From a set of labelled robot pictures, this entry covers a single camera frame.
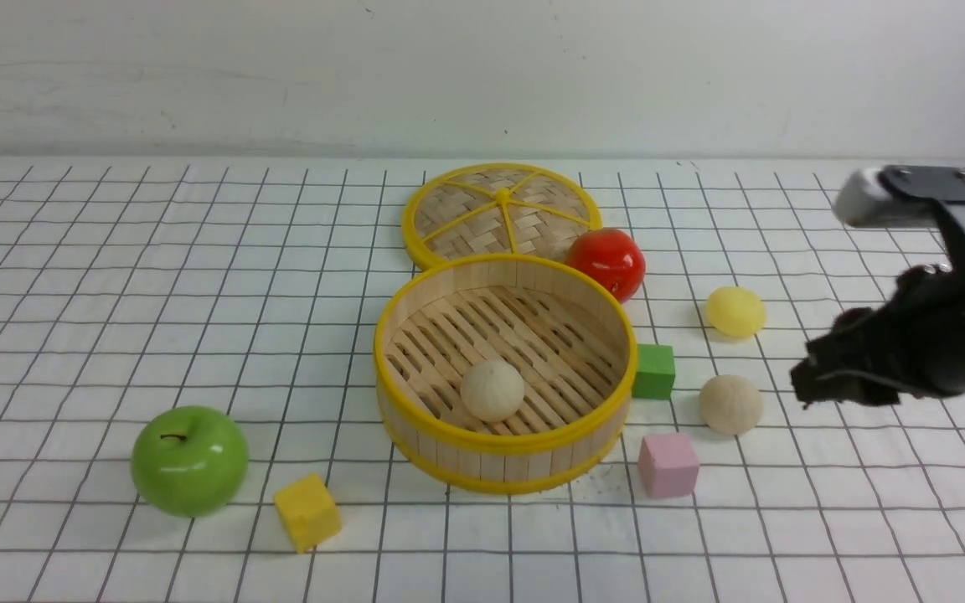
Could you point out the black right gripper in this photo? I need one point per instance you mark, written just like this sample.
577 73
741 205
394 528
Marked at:
913 344

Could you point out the yellow bun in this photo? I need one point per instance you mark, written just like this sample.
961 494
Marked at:
735 312

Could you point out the beige bun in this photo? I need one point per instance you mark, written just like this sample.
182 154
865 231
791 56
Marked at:
730 404
492 391

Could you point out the bamboo steamer tray yellow rim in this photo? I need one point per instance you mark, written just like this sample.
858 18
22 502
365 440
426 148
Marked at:
569 339

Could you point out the woven bamboo steamer lid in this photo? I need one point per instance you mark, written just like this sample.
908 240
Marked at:
496 209

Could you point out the green cube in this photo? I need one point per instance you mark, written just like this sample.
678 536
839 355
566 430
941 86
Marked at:
655 372

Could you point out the pink cube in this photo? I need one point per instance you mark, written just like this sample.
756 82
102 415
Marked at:
668 465

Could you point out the red tomato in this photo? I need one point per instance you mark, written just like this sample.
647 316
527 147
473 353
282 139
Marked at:
611 258

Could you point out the yellow cube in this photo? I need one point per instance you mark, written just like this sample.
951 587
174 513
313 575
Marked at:
308 513

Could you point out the green apple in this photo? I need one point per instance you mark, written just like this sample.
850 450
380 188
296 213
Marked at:
189 461

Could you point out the white checkered tablecloth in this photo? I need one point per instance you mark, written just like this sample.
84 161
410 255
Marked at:
129 288

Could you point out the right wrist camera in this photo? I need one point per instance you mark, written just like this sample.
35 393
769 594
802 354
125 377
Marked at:
906 197

